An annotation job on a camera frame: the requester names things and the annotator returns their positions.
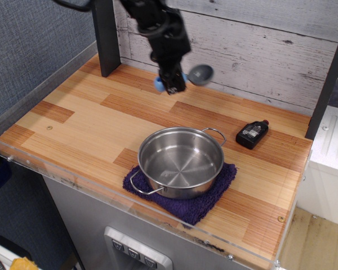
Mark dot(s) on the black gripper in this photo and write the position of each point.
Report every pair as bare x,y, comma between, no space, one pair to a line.
169,43

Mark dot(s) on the blue grey ice cream scoop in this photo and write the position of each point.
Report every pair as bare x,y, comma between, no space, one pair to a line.
199,75

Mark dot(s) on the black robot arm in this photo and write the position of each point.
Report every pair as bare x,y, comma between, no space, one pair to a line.
149,15

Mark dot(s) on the stainless steel pot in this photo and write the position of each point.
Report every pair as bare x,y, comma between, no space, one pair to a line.
179,162

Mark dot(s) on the small black bottle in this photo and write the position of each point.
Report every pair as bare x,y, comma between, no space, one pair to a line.
252,134

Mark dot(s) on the purple towel cloth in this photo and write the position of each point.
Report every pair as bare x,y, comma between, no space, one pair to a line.
190,211

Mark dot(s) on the silver dispenser panel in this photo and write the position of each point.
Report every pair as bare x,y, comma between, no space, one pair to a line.
136,250

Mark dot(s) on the clear acrylic guard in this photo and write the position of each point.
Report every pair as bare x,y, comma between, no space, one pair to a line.
244,230

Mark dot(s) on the white side cabinet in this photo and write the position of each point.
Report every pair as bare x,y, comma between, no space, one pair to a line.
318,192

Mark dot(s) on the yellow object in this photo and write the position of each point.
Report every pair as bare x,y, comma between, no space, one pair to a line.
23,264

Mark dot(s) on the dark grey left post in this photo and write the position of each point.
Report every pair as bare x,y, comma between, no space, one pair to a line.
106,36

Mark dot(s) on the dark grey post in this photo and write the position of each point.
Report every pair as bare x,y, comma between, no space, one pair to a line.
323,99
106,36

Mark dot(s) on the dark grey right post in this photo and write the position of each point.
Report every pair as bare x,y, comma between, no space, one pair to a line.
323,99

